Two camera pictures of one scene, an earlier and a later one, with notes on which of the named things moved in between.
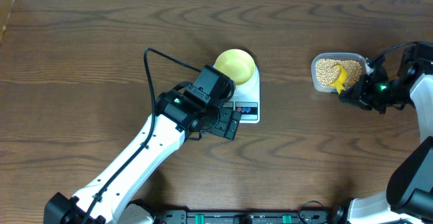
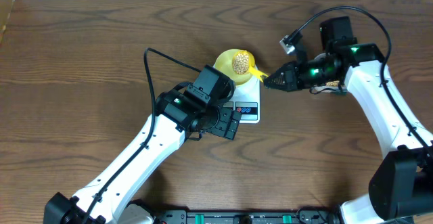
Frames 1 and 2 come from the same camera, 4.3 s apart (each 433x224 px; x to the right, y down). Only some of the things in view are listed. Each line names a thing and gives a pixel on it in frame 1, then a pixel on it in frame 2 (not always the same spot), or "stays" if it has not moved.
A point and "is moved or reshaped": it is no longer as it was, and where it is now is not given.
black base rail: (200, 216) stays
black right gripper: (358, 95) to (291, 77)
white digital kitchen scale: (245, 99) stays
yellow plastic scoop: (339, 84) is moved or reshaped
